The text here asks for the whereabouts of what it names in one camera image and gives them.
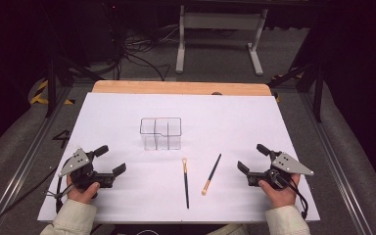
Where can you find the black stick with orange loop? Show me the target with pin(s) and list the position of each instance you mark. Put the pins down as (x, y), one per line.
(186, 186)

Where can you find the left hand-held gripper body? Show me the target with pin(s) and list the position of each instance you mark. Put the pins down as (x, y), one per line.
(78, 161)

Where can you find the white table cover sheet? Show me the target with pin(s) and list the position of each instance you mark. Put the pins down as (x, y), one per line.
(137, 202)

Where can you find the aluminium floor rail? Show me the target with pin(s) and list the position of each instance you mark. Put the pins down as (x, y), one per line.
(29, 163)
(333, 156)

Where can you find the white metal stand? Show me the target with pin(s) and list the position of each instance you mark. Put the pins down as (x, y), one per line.
(222, 21)

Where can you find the black tripod stand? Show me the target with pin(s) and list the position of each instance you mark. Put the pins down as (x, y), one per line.
(318, 94)
(51, 88)

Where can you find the clear plastic organizer box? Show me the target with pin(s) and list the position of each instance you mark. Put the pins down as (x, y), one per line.
(161, 142)

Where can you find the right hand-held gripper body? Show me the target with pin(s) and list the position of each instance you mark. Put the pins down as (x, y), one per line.
(287, 163)

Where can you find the person's right hand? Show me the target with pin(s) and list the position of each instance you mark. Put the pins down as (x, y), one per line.
(282, 197)

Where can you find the black brush with orange tip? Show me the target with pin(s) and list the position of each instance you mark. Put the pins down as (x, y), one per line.
(211, 174)

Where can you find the person's light clothing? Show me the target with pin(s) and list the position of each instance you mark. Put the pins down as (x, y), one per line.
(228, 230)

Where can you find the person's left hand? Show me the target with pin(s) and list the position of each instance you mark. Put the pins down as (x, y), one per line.
(81, 195)

